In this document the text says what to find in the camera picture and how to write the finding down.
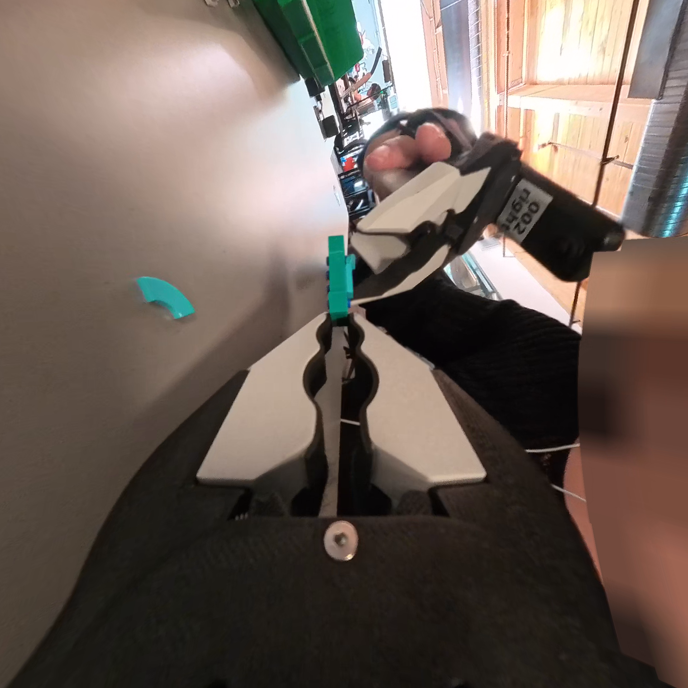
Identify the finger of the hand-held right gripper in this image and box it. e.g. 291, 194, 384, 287
350, 225, 469, 303
348, 160, 465, 274

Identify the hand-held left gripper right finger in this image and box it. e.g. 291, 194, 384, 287
348, 313, 488, 505

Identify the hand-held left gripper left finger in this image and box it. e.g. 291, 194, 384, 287
196, 314, 331, 507

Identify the teal lego assembly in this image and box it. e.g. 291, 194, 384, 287
325, 235, 357, 326

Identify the person's right forearm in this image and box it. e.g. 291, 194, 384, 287
355, 271, 584, 474

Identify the teal curved lego piece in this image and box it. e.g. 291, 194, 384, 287
135, 277, 195, 320

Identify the person's right hand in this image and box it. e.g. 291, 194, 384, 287
364, 123, 452, 193

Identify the large ribbed metal duct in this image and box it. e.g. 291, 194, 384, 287
623, 97, 688, 237

